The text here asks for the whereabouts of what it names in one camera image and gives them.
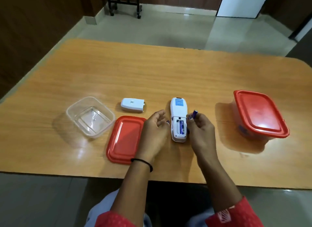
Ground person's right hand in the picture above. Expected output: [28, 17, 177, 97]
[186, 112, 221, 169]

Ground person's left hand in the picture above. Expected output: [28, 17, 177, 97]
[135, 109, 171, 165]

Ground person's left forearm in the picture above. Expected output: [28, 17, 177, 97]
[110, 159, 153, 221]

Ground person's right forearm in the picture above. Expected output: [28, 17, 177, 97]
[200, 158, 245, 214]

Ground white remote control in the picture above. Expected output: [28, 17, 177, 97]
[170, 97, 190, 143]

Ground white remote battery cover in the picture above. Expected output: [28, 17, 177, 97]
[121, 98, 146, 113]

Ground black wrist band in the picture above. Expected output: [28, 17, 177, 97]
[130, 158, 153, 173]

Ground loose red container lid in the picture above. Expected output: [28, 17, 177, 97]
[106, 116, 147, 165]

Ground closed clear plastic container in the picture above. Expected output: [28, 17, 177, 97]
[231, 98, 286, 145]

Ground red lid on container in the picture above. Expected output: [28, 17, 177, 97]
[233, 90, 290, 139]

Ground empty clear plastic container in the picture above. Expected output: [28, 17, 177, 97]
[65, 96, 116, 140]

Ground light blue trousers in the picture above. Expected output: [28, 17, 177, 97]
[84, 188, 215, 227]

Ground red patterned right sleeve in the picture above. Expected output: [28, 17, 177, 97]
[205, 196, 265, 227]

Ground red patterned sleeve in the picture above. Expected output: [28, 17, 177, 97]
[205, 196, 265, 227]
[95, 210, 137, 227]

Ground red patterned left sleeve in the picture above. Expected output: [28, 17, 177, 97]
[95, 210, 137, 227]

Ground white door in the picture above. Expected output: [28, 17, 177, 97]
[216, 0, 272, 18]

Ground black wheeled rack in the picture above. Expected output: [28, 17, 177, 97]
[106, 0, 143, 19]

